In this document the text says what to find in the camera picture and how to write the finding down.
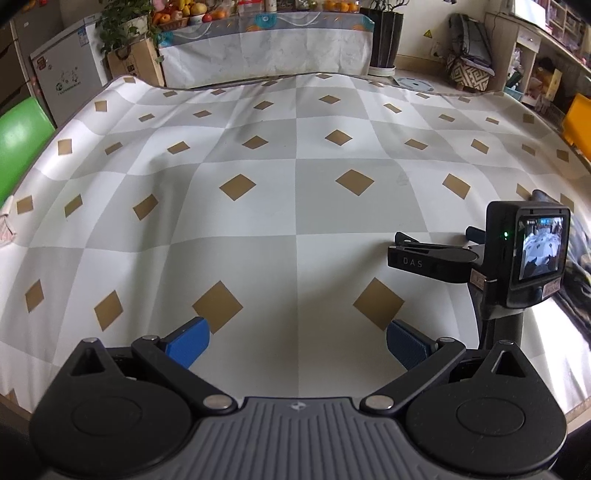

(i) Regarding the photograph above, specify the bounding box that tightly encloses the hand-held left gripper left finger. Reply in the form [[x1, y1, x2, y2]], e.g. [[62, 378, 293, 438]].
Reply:
[[60, 317, 238, 413]]

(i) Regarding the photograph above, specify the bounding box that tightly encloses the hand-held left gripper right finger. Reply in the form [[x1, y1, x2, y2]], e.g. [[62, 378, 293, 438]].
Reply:
[[360, 319, 539, 413]]

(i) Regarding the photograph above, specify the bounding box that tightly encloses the yellow plastic chair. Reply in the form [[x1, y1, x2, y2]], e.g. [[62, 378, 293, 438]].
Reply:
[[560, 92, 591, 162]]

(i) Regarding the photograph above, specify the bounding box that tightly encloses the grey white checkered mat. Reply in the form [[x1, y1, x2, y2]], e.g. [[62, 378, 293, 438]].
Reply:
[[0, 71, 591, 416]]

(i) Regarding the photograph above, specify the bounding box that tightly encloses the patterned woven basket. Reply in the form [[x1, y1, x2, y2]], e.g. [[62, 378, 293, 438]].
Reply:
[[445, 55, 496, 93]]

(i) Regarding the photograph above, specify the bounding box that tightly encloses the round pale blue scale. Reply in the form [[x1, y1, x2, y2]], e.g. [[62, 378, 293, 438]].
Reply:
[[396, 77, 433, 93]]

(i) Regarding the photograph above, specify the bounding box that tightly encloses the wooden shelf unit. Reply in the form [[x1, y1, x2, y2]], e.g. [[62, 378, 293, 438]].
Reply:
[[485, 0, 591, 121]]

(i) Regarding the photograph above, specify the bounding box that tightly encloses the crumpled printed paper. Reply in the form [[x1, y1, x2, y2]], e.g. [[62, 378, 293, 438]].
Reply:
[[0, 210, 17, 247]]

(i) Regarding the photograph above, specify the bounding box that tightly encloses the grey backpack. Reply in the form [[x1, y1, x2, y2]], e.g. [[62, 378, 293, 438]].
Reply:
[[447, 13, 494, 70]]

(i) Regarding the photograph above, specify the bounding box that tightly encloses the monstera plant in black pot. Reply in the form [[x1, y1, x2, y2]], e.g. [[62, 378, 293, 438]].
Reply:
[[359, 0, 407, 78]]

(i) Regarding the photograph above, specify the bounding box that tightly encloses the white monitor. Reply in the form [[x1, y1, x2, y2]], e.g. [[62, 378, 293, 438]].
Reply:
[[512, 0, 552, 28]]

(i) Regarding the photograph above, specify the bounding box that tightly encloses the green plastic chair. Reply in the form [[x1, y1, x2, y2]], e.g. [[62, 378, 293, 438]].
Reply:
[[0, 96, 57, 208]]

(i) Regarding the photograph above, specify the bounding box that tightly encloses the side table with patterned tablecloth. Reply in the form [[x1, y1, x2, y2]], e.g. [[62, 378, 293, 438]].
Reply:
[[157, 10, 375, 89]]

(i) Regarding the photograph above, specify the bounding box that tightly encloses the white refrigerator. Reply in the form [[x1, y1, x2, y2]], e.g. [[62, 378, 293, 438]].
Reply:
[[30, 14, 112, 127]]

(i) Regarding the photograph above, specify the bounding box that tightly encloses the leafy trailing potted plant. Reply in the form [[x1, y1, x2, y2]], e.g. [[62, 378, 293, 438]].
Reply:
[[95, 0, 162, 61]]

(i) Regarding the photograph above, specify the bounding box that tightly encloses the tall grey refrigerator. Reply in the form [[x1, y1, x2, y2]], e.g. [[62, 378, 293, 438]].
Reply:
[[0, 0, 65, 116]]

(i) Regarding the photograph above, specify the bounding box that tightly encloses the wire rack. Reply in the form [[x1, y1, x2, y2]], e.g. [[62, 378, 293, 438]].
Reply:
[[536, 99, 566, 125]]

